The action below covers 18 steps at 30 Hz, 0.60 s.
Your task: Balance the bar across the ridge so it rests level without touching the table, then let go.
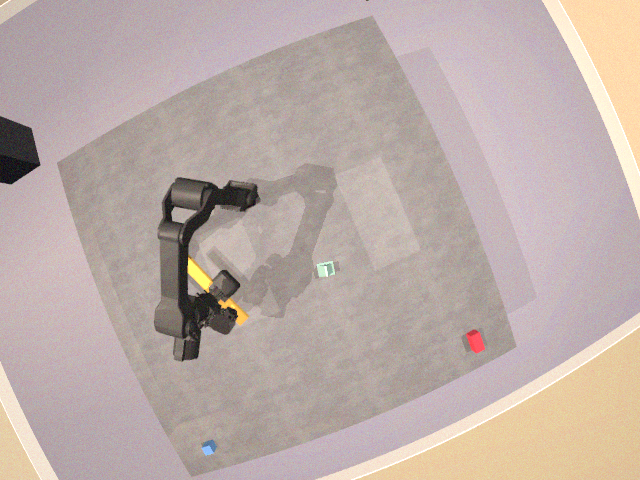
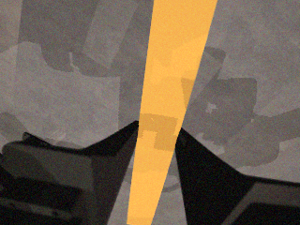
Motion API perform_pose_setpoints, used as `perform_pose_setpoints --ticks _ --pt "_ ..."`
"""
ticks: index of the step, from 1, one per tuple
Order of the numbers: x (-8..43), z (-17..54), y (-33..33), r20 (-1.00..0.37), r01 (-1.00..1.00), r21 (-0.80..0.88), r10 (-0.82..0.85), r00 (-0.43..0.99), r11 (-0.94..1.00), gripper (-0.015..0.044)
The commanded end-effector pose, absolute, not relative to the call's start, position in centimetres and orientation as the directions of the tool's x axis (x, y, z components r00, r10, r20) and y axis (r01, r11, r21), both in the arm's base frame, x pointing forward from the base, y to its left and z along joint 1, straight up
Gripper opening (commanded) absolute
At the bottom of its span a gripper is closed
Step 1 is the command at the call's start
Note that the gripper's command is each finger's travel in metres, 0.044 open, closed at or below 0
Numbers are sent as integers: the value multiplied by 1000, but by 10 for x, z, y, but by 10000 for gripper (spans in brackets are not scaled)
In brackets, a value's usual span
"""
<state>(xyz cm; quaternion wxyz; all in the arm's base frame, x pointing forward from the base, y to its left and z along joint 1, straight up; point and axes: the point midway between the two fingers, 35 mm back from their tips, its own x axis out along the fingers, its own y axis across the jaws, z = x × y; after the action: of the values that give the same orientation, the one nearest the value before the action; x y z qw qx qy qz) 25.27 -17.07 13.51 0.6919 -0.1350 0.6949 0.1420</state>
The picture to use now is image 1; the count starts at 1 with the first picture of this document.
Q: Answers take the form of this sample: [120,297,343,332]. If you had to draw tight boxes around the orange bar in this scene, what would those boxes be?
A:
[188,254,248,326]

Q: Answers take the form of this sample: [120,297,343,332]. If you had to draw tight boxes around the red block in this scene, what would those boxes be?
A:
[467,329,485,353]

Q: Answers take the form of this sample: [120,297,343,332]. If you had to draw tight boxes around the small blue cube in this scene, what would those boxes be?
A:
[202,439,217,456]

